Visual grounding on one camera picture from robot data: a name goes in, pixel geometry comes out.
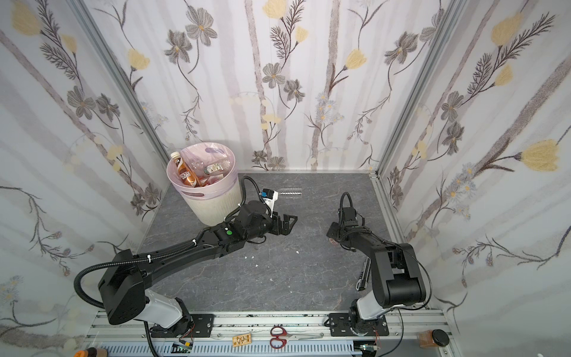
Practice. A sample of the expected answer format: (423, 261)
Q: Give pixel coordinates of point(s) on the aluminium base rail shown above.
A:
(395, 334)

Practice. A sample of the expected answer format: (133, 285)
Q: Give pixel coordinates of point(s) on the amber jar black lid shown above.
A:
(433, 339)

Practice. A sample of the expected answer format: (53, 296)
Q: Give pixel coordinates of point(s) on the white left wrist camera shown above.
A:
(269, 197)

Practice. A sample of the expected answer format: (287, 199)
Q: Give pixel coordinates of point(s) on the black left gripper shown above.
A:
(276, 222)

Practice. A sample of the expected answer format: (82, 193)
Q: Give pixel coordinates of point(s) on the clear green-cap bottle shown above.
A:
(219, 167)

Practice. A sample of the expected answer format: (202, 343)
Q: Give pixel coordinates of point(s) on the red handled scissors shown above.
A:
(280, 337)

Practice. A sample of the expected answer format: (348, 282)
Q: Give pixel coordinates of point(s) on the brown coffee drink bottle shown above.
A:
(186, 175)

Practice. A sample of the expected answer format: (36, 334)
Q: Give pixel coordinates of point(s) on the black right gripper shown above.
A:
(336, 233)

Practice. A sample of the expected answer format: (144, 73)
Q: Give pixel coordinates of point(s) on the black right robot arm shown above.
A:
(395, 274)

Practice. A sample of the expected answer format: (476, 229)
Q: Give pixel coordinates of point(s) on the cream waste bin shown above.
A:
(213, 211)

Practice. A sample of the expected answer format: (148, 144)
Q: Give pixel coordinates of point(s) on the small yellow tag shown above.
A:
(242, 340)

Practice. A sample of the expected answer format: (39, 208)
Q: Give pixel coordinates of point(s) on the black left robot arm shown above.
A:
(126, 285)

